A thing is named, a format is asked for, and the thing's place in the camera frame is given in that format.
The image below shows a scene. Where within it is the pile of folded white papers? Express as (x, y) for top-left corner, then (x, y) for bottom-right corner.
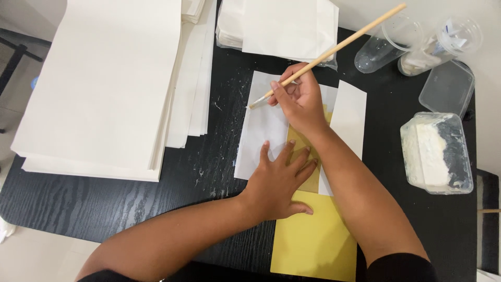
(166, 0), (218, 149)

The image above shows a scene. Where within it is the clear plastic container lid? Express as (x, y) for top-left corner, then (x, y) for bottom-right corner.
(418, 60), (476, 119)

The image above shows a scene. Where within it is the person's black sleeve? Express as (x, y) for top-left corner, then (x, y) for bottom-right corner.
(366, 252), (438, 282)
(77, 268), (167, 282)

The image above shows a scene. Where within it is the empty clear plastic cup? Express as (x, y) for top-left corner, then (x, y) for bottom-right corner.
(354, 16), (426, 74)

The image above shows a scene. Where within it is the large stack of white sheets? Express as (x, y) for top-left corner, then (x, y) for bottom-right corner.
(10, 0), (183, 183)

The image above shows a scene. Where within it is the stack of white paper bags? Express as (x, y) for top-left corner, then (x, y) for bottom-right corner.
(215, 0), (340, 71)

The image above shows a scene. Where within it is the black furniture frame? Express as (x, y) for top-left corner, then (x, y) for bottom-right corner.
(0, 28), (52, 134)

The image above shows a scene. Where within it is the crumpled white paper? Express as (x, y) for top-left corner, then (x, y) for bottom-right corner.
(0, 216), (16, 244)

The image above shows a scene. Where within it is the person's black right sleeve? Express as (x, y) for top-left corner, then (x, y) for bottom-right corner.
(366, 252), (438, 282)

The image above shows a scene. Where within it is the dark cabinet with wooden stick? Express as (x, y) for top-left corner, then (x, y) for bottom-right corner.
(477, 168), (501, 275)

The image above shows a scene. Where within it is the plastic container of white glue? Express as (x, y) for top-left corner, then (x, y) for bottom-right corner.
(399, 112), (474, 195)

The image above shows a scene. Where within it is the clear plastic cup with scraps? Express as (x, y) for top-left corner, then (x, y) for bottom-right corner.
(398, 17), (483, 77)

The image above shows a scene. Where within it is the wooden handled glue brush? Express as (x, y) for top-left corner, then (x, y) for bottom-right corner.
(249, 3), (407, 110)

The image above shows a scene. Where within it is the narrow white paper strip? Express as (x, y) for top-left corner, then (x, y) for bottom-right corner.
(318, 80), (367, 196)

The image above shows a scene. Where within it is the yellow card sheet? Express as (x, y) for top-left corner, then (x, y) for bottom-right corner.
(270, 110), (357, 282)

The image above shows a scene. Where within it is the white paper sheet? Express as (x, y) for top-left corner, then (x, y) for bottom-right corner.
(234, 70), (339, 181)

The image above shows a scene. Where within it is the person's left hand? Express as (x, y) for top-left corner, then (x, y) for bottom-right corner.
(240, 140), (318, 222)

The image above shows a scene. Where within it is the person's right hand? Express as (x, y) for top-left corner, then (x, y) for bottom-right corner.
(267, 62), (332, 138)

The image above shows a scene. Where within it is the person's black left sleeve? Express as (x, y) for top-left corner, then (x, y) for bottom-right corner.
(77, 268), (167, 282)

